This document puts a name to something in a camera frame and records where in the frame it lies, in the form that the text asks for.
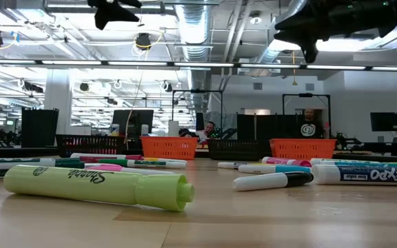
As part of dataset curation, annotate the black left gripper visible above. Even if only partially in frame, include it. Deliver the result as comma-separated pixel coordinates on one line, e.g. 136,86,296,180
87,0,143,31

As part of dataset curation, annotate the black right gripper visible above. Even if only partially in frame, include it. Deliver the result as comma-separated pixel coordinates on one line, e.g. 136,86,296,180
273,0,356,63

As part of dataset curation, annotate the pink Expo marker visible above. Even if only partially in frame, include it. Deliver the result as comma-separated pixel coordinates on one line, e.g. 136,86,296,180
261,156,313,168

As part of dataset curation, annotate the blue Expo marker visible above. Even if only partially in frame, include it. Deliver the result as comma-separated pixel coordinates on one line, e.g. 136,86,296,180
311,164,397,187

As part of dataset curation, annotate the dark green Expo marker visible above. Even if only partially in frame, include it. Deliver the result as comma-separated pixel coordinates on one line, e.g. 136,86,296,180
0,157,86,179

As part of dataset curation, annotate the yellow-green Sharpie highlighter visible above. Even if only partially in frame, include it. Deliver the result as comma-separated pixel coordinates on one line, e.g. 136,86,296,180
3,164,196,212

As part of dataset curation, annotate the long LED light bar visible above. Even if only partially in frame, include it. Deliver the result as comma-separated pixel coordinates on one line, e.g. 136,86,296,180
0,59,397,72

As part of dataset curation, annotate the person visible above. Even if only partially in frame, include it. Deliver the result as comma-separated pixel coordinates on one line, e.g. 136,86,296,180
198,120,217,142
296,108,325,139

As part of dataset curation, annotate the black room divider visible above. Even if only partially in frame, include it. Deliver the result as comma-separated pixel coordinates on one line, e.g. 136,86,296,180
236,113,305,141

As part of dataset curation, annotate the black desktop monitor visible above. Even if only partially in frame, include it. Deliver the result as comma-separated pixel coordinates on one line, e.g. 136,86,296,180
111,109,155,139

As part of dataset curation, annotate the orange plastic basket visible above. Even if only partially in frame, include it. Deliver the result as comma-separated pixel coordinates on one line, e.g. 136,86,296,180
139,136,199,161
269,138,337,162

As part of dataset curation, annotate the black plastic basket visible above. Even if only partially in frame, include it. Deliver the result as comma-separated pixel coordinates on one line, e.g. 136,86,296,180
55,134,128,158
207,138,272,161

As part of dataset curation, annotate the blue cap white marker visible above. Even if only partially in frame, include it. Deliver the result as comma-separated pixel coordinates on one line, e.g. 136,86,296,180
238,164,312,174

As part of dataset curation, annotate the black folded panel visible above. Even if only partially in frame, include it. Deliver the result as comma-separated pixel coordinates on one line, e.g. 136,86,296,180
21,108,60,148

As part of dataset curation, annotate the black cap white marker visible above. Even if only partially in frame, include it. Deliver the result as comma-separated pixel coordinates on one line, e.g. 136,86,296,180
232,171,314,192

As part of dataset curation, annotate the yellow cap slim marker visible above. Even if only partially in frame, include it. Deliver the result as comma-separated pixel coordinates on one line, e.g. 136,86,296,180
142,156,188,163

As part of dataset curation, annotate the green cap slim marker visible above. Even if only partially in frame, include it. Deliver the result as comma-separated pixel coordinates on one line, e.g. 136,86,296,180
98,158,188,169

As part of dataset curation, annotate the ribbed silver ceiling duct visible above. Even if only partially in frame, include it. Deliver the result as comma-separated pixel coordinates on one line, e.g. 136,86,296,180
173,0,216,114
246,0,327,79

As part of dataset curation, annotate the yellow hanging cord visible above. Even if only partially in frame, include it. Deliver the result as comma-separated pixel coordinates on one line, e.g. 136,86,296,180
290,50,298,86

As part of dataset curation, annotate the black gantry frame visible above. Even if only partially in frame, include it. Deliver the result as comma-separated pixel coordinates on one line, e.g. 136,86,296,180
171,88,225,136
281,92,332,139

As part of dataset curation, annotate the black wall monitor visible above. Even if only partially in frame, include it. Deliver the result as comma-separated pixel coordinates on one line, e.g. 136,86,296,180
369,112,397,132

